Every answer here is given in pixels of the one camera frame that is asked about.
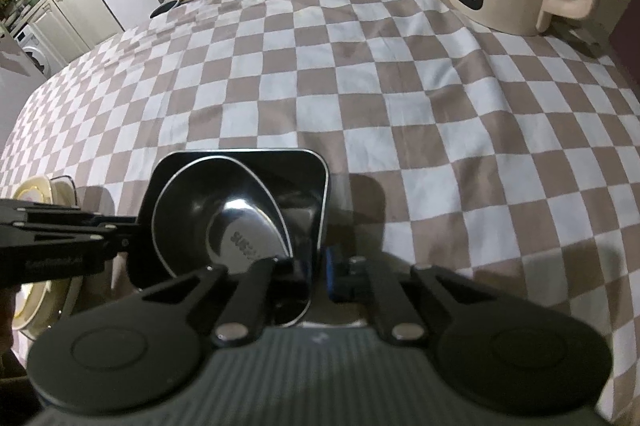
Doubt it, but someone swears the white washing machine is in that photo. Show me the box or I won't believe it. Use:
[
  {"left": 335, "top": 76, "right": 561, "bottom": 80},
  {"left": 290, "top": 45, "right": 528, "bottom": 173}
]
[{"left": 14, "top": 26, "right": 64, "bottom": 79}]

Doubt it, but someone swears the white kitchen cabinet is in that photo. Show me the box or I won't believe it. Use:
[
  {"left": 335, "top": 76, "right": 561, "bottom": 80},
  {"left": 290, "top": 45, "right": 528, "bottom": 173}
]
[{"left": 27, "top": 0, "right": 122, "bottom": 64}]

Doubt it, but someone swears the dark grey trash bin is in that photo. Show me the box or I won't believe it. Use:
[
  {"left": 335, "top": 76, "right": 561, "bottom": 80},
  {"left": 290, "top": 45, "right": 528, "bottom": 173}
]
[{"left": 149, "top": 0, "right": 180, "bottom": 19}]

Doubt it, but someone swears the checkered tablecloth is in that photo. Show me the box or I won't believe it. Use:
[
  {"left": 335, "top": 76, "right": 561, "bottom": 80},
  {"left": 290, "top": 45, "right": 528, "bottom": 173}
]
[{"left": 1, "top": 0, "right": 639, "bottom": 425}]

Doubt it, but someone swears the cream two-handled bowl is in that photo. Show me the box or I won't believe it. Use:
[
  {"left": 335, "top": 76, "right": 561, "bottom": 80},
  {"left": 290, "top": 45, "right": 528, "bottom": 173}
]
[{"left": 12, "top": 176, "right": 70, "bottom": 339}]

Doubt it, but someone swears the round steel bowl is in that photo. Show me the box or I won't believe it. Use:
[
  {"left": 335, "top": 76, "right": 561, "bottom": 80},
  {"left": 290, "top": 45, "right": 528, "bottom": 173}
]
[{"left": 151, "top": 155, "right": 293, "bottom": 277}]

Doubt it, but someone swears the square steel tray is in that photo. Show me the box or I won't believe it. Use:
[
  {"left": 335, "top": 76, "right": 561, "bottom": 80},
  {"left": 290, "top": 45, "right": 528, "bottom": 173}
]
[{"left": 127, "top": 149, "right": 330, "bottom": 326}]

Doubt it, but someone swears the large white blue-rimmed plate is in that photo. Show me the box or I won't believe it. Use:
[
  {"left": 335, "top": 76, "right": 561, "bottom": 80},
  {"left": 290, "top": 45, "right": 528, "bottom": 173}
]
[{"left": 12, "top": 175, "right": 82, "bottom": 340}]

